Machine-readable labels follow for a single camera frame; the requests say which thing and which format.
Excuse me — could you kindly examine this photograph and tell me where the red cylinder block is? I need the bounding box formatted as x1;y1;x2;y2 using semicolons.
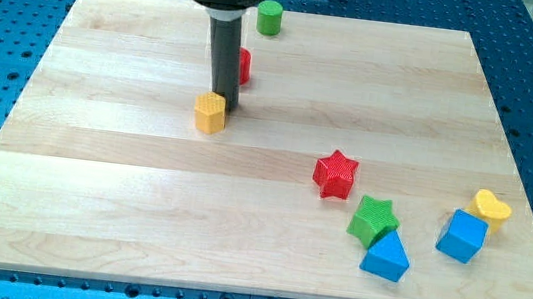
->
239;47;252;85

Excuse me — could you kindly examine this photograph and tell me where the yellow hexagon block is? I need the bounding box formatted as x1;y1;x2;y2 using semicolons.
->
194;92;226;134

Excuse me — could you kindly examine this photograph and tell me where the red star block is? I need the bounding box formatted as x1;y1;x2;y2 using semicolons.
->
312;149;359;200

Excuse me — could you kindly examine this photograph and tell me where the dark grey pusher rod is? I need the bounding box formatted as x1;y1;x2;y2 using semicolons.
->
210;17;242;113

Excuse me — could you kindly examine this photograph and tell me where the green star block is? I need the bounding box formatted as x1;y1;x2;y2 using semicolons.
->
347;195;400;249

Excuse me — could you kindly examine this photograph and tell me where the green cylinder block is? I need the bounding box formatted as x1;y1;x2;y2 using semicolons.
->
256;0;284;36

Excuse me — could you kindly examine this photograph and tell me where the blue triangle block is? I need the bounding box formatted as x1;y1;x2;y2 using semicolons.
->
360;230;410;282

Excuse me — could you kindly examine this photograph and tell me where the blue cube block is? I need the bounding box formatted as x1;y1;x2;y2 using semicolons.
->
435;209;488;264

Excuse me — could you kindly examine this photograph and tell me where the yellow heart block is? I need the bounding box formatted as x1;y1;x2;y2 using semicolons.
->
464;188;513;235

